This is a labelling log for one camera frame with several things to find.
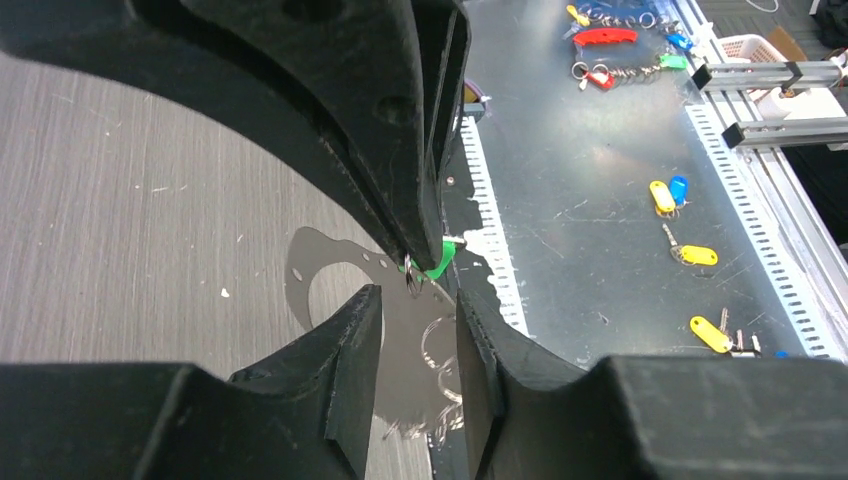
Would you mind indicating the white slotted cable duct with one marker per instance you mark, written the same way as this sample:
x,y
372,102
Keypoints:
x,y
489,241

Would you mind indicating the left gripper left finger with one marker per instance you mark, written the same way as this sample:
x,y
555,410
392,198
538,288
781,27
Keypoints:
x,y
303,412

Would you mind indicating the silver key with green tag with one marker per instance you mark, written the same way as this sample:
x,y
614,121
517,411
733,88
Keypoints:
x,y
459,243

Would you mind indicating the red key tag on tray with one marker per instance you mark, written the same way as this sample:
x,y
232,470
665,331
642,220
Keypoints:
x,y
598,76

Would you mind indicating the yellow key tag tray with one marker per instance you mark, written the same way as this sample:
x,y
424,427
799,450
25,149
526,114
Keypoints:
x,y
721,340
690,255

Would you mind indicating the yellow key tag on tray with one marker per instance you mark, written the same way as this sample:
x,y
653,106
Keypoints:
x,y
664,203

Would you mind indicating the green key tag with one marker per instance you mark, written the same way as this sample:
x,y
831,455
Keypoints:
x,y
673,62
413,271

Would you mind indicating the green key tag on tray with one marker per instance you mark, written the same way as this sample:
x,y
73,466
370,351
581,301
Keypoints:
x,y
673,62

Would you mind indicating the small white basket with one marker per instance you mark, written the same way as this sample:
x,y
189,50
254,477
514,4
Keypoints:
x,y
750,48

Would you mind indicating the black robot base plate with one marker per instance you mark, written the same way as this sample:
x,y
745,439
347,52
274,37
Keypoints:
x,y
460,215

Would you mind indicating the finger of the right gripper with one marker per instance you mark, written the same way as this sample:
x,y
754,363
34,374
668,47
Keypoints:
x,y
389,73
160,47

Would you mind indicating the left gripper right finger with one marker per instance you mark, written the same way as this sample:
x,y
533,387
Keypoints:
x,y
529,414

